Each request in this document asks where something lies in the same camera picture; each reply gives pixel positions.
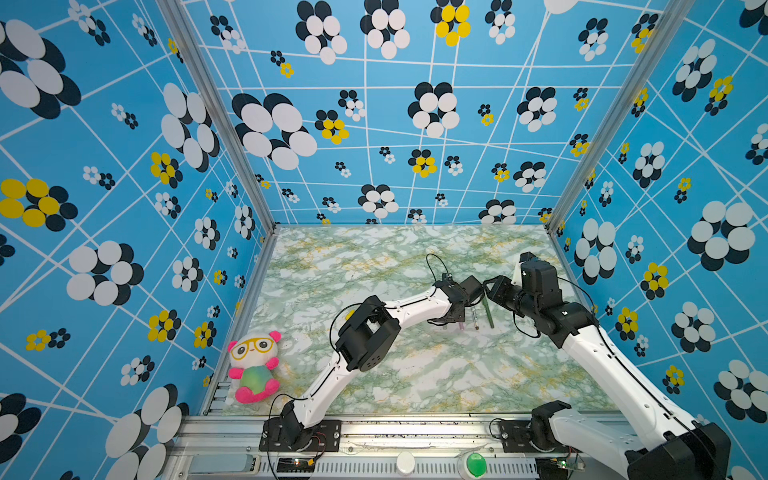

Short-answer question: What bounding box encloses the white push button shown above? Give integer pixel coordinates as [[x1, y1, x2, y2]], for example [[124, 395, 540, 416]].
[[396, 451, 416, 477]]

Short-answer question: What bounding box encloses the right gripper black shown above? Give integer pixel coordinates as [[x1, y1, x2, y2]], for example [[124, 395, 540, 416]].
[[481, 274, 538, 321]]

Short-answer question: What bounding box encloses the right aluminium corner post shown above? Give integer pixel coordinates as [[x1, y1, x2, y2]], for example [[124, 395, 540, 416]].
[[546, 0, 695, 238]]

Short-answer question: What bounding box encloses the dark green pen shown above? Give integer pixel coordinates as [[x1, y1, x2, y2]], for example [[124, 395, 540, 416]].
[[482, 298, 495, 329]]

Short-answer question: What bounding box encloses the green push button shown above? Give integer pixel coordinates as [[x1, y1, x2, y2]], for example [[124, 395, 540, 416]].
[[457, 452, 488, 480]]

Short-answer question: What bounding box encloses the left aluminium corner post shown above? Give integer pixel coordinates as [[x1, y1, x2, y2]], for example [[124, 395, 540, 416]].
[[157, 0, 276, 236]]

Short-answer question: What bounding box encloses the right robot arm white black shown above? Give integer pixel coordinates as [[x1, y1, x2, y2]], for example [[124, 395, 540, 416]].
[[483, 252, 731, 479]]

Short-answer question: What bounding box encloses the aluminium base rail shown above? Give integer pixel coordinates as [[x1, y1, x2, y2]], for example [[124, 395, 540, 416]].
[[161, 412, 685, 480]]

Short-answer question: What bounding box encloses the aluminium corner post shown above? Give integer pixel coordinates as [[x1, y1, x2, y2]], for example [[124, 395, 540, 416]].
[[546, 0, 695, 238], [157, 0, 276, 236]]

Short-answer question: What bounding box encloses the plush toy pink green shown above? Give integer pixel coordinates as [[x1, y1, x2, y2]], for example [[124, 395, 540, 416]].
[[227, 331, 282, 405]]

